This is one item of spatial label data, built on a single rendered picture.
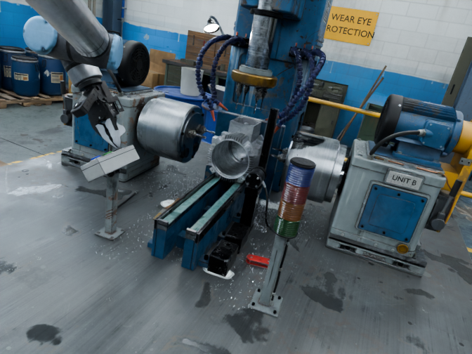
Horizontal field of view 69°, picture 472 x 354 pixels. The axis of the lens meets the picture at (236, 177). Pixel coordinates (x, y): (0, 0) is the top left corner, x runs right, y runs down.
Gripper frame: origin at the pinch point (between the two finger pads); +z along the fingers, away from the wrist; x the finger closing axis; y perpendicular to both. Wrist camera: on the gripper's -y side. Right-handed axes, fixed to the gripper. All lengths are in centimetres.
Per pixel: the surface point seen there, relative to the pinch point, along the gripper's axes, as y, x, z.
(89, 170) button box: -13.5, 0.8, 4.3
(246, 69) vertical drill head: 41, -36, -6
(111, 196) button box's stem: -6.3, 5.0, 13.9
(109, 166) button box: -10.6, -3.5, 5.4
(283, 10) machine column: 44, -56, -19
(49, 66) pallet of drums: 342, 328, -171
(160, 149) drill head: 32.5, 7.4, 7.2
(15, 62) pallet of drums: 301, 342, -184
